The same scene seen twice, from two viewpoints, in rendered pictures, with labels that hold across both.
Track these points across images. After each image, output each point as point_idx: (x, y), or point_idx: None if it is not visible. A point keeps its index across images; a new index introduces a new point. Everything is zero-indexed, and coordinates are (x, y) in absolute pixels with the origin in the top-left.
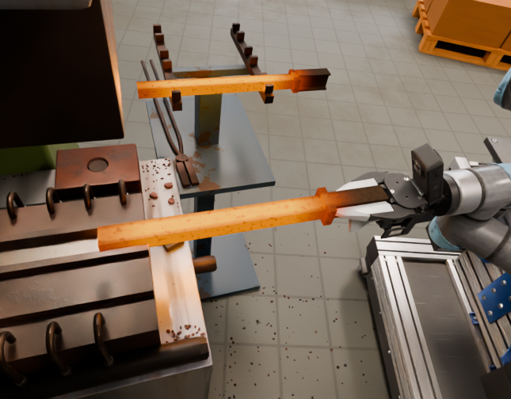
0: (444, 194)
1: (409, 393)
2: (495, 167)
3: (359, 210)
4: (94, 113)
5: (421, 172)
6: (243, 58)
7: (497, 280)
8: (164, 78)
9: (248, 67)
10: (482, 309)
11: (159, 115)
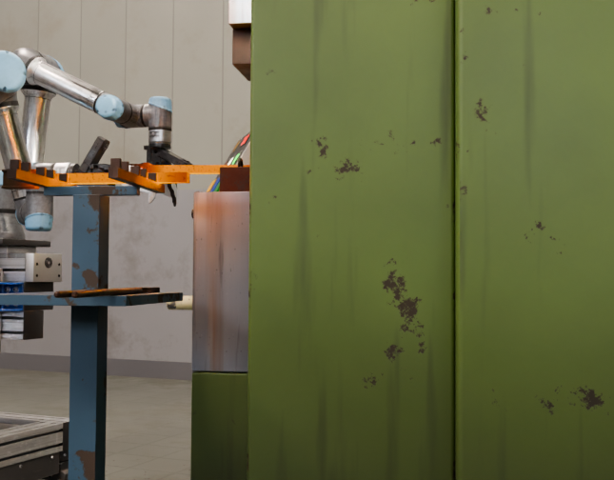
0: (78, 170)
1: (22, 441)
2: (38, 163)
3: None
4: None
5: (107, 147)
6: (45, 181)
7: None
8: (148, 187)
9: (53, 184)
10: None
11: (126, 290)
